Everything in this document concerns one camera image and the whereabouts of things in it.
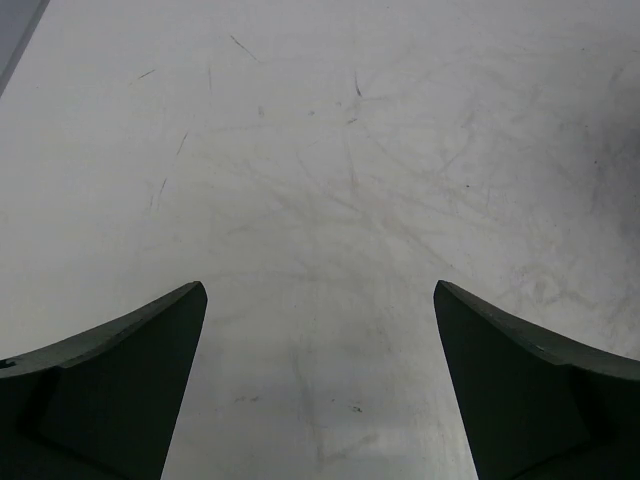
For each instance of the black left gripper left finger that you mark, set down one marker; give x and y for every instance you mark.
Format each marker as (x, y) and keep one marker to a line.
(102, 404)

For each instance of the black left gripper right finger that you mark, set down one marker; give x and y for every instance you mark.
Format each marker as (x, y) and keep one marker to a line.
(536, 404)

